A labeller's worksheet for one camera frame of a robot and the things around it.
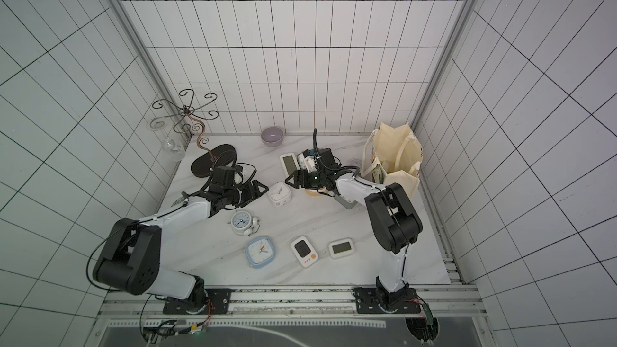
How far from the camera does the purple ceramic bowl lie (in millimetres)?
1136

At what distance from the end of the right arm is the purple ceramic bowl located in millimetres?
319

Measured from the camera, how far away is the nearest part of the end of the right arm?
29.0 inches
